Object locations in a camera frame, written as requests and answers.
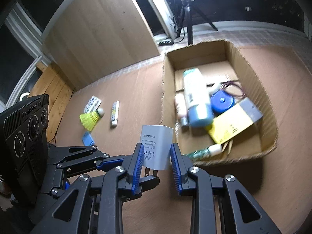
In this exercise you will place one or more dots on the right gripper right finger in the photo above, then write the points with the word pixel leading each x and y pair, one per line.
pixel 239 211

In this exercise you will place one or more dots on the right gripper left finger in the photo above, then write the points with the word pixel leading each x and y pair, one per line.
pixel 91 201

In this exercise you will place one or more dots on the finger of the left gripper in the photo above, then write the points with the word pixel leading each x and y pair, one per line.
pixel 82 158
pixel 148 183

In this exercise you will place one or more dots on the blue phone stand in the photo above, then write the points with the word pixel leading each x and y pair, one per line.
pixel 87 139

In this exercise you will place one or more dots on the yellow shuttlecock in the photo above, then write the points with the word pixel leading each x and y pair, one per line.
pixel 89 120

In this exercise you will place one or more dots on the white power adapter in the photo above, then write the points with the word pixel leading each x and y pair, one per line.
pixel 157 140

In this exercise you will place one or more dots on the pink cosmetic tube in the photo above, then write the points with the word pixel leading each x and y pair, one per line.
pixel 181 109

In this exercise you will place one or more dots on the white lotion tube teal label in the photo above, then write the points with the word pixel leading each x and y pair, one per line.
pixel 197 99

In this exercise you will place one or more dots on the blue round disc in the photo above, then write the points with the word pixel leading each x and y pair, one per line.
pixel 221 101

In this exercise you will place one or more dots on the patterned tissue pack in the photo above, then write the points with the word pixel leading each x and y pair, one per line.
pixel 92 105

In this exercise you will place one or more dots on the patterned white lighter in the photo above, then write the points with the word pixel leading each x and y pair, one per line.
pixel 114 113

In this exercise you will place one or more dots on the small white tube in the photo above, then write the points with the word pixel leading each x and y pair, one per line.
pixel 207 152

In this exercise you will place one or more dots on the pine plank board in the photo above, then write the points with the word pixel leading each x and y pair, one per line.
pixel 60 90

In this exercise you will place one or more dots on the yellow flat box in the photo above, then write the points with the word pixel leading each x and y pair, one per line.
pixel 233 121

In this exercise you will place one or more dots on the wooden headboard panel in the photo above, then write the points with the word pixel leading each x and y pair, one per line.
pixel 94 38

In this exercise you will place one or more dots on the black power strip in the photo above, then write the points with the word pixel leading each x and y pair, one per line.
pixel 166 43

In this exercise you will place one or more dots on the brown cardboard box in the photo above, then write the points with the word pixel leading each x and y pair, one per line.
pixel 224 68

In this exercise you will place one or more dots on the monitor on floor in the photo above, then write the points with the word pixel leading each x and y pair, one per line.
pixel 175 16

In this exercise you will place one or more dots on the black tripod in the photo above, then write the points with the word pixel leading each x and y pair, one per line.
pixel 186 14

